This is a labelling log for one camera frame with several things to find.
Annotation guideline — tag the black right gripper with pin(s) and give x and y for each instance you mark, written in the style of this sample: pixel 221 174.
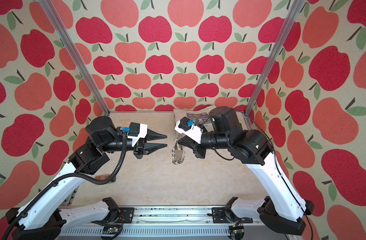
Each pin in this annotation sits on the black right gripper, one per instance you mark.
pixel 190 142

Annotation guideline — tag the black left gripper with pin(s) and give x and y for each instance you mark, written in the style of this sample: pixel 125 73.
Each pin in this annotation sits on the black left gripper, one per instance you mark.
pixel 148 149

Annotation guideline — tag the metal key organizer plate with rings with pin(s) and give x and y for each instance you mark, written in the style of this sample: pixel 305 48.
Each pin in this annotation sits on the metal key organizer plate with rings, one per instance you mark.
pixel 178 153

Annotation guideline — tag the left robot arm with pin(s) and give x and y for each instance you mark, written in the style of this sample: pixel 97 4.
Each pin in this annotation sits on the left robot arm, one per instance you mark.
pixel 41 218

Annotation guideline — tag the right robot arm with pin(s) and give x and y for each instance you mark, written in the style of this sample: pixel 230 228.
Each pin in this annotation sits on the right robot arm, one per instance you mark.
pixel 283 211

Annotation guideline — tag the beige canvas tote bag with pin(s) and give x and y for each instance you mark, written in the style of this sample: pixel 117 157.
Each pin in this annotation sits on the beige canvas tote bag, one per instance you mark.
pixel 200 117

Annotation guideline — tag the orange brown object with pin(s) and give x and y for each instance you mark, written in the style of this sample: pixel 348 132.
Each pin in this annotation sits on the orange brown object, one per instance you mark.
pixel 104 177

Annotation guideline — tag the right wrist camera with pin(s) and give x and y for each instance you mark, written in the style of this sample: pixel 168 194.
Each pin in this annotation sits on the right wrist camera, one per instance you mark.
pixel 189 128

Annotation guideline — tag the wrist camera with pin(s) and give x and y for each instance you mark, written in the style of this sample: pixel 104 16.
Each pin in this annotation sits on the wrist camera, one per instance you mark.
pixel 135 132
pixel 189 128

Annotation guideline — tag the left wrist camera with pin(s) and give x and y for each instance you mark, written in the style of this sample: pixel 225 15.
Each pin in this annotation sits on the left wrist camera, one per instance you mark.
pixel 135 132

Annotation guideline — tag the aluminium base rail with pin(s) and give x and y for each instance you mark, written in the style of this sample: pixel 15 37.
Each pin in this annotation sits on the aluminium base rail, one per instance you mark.
pixel 166 215

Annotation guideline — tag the perforated cable tray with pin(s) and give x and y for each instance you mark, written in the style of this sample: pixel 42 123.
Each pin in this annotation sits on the perforated cable tray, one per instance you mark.
pixel 150 231

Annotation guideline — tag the aluminium corner post left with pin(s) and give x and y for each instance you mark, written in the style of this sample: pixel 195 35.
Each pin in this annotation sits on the aluminium corner post left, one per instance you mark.
pixel 61 30

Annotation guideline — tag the aluminium corner post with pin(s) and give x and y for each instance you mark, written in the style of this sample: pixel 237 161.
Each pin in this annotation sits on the aluminium corner post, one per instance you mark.
pixel 289 21
pixel 61 30

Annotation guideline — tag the aluminium corner post right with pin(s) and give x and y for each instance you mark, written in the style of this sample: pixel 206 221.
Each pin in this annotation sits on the aluminium corner post right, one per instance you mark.
pixel 289 21

